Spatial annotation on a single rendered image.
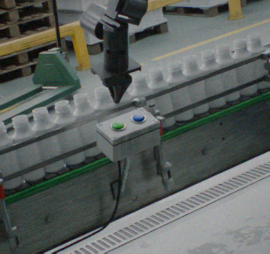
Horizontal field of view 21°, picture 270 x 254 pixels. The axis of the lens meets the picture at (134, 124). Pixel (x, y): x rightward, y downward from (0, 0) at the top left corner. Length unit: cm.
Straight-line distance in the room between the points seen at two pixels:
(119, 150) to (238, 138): 51
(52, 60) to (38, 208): 469
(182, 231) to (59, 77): 311
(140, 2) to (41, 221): 62
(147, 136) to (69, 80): 465
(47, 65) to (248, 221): 333
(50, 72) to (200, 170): 454
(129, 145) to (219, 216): 202
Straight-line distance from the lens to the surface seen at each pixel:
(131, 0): 159
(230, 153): 214
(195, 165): 207
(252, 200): 385
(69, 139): 187
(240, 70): 216
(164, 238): 362
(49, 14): 770
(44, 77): 661
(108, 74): 165
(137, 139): 177
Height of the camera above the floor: 165
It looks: 18 degrees down
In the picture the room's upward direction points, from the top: 11 degrees counter-clockwise
